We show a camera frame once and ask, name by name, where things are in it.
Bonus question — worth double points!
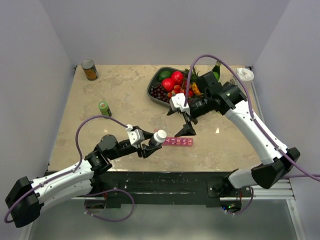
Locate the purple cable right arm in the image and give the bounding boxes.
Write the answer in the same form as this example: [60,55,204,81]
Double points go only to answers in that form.
[183,53,320,182]

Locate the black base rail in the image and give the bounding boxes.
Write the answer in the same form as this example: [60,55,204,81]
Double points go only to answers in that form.
[36,171,251,210]

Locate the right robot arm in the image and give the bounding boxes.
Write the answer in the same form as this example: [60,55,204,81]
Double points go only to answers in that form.
[167,72,301,197]

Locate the green lime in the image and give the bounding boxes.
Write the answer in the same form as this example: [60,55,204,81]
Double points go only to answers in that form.
[158,70,172,82]

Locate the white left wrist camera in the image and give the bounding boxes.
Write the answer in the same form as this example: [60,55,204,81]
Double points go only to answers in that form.
[126,124,145,149]

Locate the orange artificial pineapple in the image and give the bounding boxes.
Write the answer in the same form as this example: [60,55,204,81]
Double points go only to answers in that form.
[189,67,203,96]

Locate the green glass bottle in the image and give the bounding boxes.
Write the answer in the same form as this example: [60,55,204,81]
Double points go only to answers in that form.
[212,60,221,82]

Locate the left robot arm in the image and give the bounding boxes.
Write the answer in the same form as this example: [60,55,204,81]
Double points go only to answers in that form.
[4,125,167,228]

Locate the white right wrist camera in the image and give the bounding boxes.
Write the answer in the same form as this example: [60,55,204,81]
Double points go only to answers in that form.
[169,93,191,116]

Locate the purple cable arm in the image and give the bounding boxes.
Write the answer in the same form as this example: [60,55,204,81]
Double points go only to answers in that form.
[183,53,320,182]
[3,115,130,224]

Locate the red apple upper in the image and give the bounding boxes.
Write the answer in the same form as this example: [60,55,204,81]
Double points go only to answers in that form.
[170,71,184,86]

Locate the white pill bottle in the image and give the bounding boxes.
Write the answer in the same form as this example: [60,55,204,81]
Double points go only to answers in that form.
[148,129,167,146]

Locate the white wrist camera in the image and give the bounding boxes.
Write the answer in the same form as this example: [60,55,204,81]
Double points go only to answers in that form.
[126,124,145,149]
[169,93,191,116]

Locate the dark purple grape bunch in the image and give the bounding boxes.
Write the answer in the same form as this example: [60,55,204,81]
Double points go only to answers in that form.
[149,84,170,103]

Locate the grey fruit tray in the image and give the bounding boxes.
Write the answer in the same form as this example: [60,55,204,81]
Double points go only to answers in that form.
[146,66,199,108]

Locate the orange label tin can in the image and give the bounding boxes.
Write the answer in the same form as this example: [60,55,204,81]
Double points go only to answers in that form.
[81,59,99,81]

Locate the small green can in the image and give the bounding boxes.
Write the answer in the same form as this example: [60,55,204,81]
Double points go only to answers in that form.
[98,101,112,117]

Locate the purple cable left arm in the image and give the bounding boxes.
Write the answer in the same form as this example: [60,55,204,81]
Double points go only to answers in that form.
[3,115,130,224]

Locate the pink weekly pill organizer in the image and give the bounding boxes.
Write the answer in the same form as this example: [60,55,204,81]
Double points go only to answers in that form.
[162,134,194,147]

